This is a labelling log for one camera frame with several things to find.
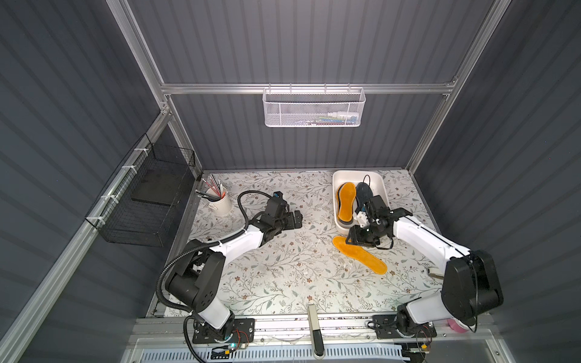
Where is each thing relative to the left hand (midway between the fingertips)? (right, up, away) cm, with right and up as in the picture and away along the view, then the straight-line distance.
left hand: (296, 219), depth 89 cm
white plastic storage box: (+39, +18, +22) cm, 48 cm away
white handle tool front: (+6, -34, -20) cm, 40 cm away
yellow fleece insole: (+24, +9, +16) cm, 30 cm away
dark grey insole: (+32, +10, +19) cm, 39 cm away
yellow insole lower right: (+26, -14, +1) cm, 29 cm away
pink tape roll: (+52, -33, -17) cm, 63 cm away
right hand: (+22, -8, -4) cm, 24 cm away
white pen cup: (-32, +5, +7) cm, 33 cm away
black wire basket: (-51, +6, -17) cm, 54 cm away
